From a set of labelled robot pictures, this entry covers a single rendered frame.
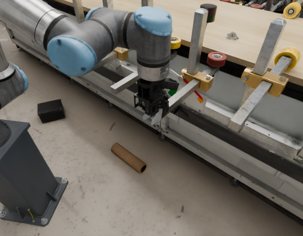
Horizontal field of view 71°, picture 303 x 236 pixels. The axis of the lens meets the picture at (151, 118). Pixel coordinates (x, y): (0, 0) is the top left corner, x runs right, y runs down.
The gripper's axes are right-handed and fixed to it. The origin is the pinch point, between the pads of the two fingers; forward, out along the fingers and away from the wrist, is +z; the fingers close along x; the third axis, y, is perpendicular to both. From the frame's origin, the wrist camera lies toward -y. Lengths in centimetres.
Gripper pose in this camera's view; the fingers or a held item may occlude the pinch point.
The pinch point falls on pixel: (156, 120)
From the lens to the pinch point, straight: 76.6
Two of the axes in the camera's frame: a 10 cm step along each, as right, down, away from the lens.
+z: 0.0, 7.2, 6.9
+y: -6.5, 5.3, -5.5
